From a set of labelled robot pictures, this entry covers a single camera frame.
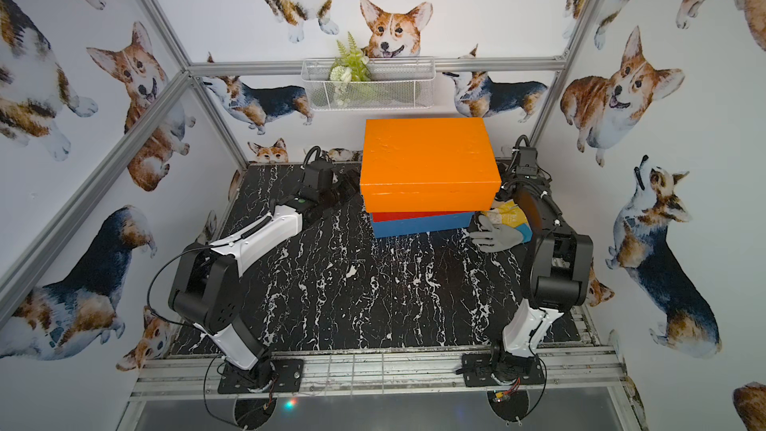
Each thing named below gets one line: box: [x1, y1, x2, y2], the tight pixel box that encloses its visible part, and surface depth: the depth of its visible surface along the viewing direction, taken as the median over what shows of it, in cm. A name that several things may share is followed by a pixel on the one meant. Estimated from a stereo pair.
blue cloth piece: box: [515, 222, 533, 244], surface depth 100 cm
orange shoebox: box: [359, 116, 502, 214], surface depth 75 cm
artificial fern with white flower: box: [329, 30, 372, 107], surface depth 86 cm
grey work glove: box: [468, 215, 524, 253], surface depth 100 cm
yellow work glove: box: [480, 199, 529, 228], surface depth 105 cm
